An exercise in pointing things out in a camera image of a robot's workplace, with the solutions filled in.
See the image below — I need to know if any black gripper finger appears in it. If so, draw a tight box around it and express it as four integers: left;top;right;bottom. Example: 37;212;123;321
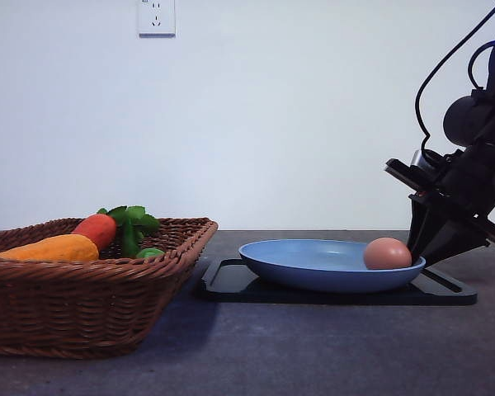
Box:
408;192;490;266

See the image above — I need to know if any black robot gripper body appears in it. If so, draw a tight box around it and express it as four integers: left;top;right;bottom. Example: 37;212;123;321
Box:
408;141;495;244

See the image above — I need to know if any brown egg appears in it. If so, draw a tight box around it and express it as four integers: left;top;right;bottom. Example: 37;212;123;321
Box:
364;238;413;270

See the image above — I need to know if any blue plate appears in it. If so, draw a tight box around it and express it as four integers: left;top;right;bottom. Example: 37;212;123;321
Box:
238;239;426;293

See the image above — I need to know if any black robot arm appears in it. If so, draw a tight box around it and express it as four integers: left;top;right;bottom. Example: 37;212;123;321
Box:
384;44;495;263

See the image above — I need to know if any brown wicker basket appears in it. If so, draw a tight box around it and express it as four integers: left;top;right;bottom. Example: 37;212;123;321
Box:
0;217;219;359

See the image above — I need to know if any black rectangular tray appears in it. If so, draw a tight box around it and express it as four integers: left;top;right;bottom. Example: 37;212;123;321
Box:
196;258;478;307

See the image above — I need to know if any green toy leafy vegetable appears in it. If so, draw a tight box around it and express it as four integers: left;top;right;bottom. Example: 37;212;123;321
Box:
97;206;164;258

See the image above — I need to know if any red-orange toy carrot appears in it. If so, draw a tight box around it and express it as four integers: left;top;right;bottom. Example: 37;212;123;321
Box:
72;214;116;250

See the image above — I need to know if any yellow-orange toy vegetable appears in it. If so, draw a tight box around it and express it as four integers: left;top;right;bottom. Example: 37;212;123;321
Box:
0;234;100;261

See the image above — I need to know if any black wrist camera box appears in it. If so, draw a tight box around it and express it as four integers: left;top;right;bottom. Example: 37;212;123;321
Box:
384;149;463;194

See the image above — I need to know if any black cable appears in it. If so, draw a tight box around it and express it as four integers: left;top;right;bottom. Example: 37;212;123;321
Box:
416;9;495;151

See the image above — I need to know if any white wall power outlet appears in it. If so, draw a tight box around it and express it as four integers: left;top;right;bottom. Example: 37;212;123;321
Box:
135;0;176;40

